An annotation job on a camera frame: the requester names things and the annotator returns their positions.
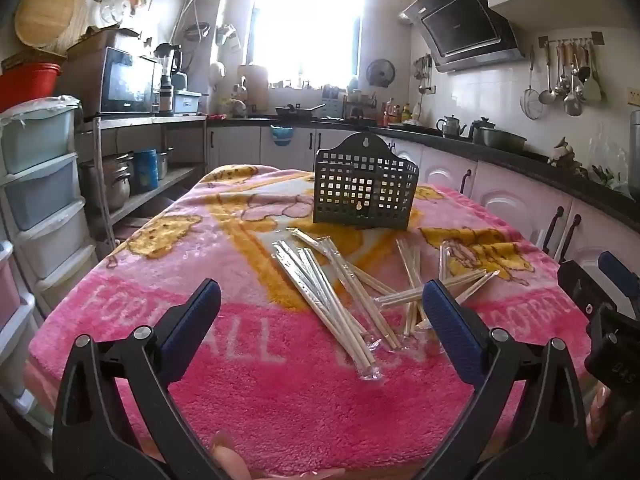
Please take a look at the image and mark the hanging steel ladles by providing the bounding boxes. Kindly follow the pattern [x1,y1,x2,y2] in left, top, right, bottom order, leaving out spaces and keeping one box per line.
[414,54,434,96]

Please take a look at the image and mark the wooden cutting board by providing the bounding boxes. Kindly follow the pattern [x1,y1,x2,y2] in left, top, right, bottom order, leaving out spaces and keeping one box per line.
[236,64,271,113]

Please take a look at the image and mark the steel kettle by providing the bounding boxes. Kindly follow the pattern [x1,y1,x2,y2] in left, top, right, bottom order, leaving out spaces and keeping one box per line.
[436,114,468,139]

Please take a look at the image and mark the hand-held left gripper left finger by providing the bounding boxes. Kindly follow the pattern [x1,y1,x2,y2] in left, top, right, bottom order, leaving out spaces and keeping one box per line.
[52,277,223,480]

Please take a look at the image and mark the red plastic bucket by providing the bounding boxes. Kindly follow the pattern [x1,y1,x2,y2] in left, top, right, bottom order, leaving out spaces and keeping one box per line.
[0,62,63,113]

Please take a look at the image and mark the blue canister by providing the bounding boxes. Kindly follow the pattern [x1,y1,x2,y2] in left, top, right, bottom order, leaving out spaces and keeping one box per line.
[132,147,161,193]

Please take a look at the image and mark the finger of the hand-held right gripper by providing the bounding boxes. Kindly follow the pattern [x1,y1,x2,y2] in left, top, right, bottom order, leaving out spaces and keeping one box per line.
[556,259,620,321]
[597,251,640,311]

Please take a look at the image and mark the person's left hand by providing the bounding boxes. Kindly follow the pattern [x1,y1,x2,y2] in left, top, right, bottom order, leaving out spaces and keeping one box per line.
[210,430,253,480]

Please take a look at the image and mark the metal dish rack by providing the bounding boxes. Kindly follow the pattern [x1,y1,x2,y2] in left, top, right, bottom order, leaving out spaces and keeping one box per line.
[344,91,378,121]

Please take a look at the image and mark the pink printed blanket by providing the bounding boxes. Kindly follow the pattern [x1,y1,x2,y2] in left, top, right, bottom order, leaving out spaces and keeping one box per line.
[27,162,601,478]

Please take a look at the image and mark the round bamboo tray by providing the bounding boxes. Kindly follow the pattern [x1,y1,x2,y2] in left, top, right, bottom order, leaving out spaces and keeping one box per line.
[14,0,88,56]

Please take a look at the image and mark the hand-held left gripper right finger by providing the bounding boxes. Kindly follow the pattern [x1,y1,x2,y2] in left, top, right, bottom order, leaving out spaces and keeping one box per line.
[422,279,591,480]

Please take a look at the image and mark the small steel pot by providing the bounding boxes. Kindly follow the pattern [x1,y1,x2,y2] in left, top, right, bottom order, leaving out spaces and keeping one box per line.
[156,147,176,181]

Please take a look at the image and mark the dark kettle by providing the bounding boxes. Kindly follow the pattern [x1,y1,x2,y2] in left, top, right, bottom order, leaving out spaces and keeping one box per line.
[467,116,497,143]

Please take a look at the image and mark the stacked steel pots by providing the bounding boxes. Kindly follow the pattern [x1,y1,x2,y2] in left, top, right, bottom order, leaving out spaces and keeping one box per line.
[79,152,136,212]

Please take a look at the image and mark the plastic drawer unit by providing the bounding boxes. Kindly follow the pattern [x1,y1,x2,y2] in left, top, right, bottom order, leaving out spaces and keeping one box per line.
[0,95,98,411]

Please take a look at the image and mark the white kitchen base cabinets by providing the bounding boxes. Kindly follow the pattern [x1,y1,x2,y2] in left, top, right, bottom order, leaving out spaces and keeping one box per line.
[205,125,640,321]

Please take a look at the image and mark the blender jug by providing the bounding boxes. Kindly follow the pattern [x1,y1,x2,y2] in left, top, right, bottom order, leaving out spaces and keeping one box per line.
[152,42,183,113]

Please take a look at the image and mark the grey plastic bin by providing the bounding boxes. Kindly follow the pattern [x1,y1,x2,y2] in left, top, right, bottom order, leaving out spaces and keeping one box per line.
[172,89,203,116]

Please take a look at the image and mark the black range hood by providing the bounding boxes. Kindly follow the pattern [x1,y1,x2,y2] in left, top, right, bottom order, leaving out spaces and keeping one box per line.
[399,0,526,73]

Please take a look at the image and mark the wire mesh strainer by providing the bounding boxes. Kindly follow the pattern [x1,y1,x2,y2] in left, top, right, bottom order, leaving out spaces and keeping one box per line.
[520,45,546,121]

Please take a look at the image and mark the black countertop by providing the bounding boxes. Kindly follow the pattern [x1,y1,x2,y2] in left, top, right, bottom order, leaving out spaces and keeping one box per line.
[207,114,640,233]

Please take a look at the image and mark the black microwave oven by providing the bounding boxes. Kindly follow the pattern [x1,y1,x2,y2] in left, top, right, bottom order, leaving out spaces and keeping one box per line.
[97,46,163,116]

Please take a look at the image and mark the clear plastic food cover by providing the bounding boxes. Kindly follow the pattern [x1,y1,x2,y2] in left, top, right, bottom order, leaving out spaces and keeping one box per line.
[100,0,132,28]

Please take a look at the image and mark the metal shelf rack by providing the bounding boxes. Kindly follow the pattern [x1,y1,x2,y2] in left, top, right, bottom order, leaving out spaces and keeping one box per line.
[75,114,208,261]

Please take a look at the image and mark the black perforated utensil basket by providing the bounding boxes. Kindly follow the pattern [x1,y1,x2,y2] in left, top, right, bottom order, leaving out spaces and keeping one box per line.
[312,132,420,231]

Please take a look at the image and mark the black frying pan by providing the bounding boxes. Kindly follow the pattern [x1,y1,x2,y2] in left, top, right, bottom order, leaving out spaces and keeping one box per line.
[275,103,327,122]

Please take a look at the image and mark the small wall fan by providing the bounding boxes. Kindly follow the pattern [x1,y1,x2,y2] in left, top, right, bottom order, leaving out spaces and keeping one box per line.
[366,58,396,88]

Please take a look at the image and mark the kitchen window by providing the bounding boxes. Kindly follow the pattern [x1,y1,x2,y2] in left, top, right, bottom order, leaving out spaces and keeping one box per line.
[245,0,366,88]

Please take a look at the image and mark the group of condiment bottles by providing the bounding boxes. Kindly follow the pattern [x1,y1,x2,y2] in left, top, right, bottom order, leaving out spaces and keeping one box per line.
[382,100,426,128]

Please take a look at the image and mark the pile of chopsticks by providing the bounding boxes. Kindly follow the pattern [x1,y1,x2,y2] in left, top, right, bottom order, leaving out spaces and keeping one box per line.
[271,227,501,381]

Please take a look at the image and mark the row of hanging kitchen utensils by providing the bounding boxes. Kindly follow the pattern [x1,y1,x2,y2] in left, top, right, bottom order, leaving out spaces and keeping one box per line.
[537,32,608,118]

